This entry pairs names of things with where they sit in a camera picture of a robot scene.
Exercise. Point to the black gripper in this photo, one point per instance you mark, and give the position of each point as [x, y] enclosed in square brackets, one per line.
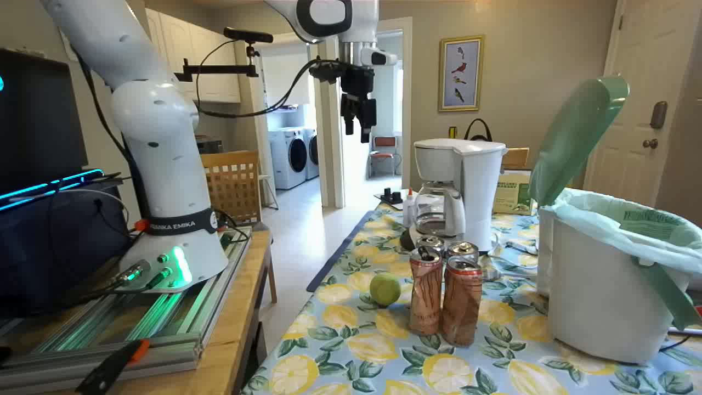
[358, 82]

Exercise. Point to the green lime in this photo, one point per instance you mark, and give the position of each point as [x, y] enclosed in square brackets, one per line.
[384, 291]

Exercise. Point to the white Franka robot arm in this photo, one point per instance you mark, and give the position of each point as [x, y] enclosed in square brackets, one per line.
[157, 123]

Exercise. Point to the aluminium rail robot base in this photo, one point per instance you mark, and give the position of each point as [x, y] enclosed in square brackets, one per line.
[138, 321]

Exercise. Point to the white front load dryer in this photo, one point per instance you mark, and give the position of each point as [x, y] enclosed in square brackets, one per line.
[312, 154]

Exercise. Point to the white front load washer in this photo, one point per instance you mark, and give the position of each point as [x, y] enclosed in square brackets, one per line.
[288, 157]

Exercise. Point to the small black object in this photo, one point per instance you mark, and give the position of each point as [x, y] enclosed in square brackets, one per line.
[391, 197]

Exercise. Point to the framed bird picture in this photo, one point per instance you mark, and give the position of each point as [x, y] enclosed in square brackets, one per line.
[461, 74]

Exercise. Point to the white drip coffee maker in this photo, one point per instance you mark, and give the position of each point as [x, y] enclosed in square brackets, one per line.
[480, 183]

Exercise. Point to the lattice back wooden chair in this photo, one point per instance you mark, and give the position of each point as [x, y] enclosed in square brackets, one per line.
[233, 187]

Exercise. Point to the tan wooden chair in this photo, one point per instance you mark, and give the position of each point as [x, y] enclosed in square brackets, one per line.
[516, 159]

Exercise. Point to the copper salt shaker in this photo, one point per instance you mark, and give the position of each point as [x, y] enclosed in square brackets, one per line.
[427, 298]

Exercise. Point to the lemon print tablecloth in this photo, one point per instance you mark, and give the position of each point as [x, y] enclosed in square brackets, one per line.
[366, 353]

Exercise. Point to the light wooden robot table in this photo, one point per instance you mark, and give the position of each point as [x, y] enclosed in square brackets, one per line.
[222, 343]

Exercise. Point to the white panel door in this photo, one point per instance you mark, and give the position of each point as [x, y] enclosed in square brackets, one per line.
[638, 96]

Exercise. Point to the metal door knob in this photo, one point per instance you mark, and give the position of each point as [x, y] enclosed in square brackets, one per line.
[651, 144]

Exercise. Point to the metal door deadbolt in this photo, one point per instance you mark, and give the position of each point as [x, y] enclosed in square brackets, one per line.
[658, 116]

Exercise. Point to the white trash bin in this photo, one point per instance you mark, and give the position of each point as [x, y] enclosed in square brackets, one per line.
[607, 300]

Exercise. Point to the black computer monitor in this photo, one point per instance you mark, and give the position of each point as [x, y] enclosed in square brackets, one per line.
[35, 117]

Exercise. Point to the dark blue cloth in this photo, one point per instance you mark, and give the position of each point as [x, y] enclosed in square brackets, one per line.
[57, 245]

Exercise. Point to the orange and black clamp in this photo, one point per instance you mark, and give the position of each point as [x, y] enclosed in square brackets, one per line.
[112, 366]

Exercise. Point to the black stereo camera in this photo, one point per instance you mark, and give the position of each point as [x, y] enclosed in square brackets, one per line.
[249, 37]

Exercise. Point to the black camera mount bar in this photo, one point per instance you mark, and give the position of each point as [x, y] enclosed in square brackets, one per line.
[216, 71]

